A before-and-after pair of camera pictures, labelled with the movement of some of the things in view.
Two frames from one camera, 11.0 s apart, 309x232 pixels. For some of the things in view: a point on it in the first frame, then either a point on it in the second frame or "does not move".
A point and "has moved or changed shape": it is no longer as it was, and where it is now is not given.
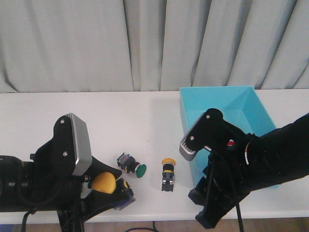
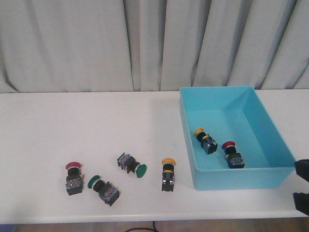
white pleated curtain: (55, 46) does not move
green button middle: (125, 161) does not move
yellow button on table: (168, 172) does not move
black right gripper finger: (212, 213) -> (302, 168)
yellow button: (104, 182) has moved or changed shape
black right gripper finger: (199, 196) -> (301, 202)
